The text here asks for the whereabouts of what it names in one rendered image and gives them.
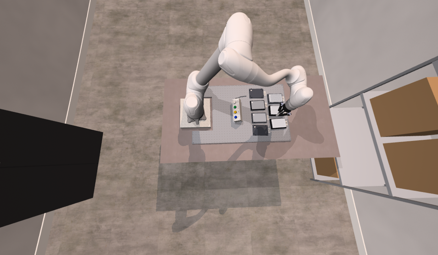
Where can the black flat plate with corner posts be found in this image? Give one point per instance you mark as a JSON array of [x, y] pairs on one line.
[[260, 130]]

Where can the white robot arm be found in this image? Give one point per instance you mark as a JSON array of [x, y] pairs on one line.
[[234, 57]]

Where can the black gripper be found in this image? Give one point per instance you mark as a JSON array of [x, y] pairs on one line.
[[281, 112]]

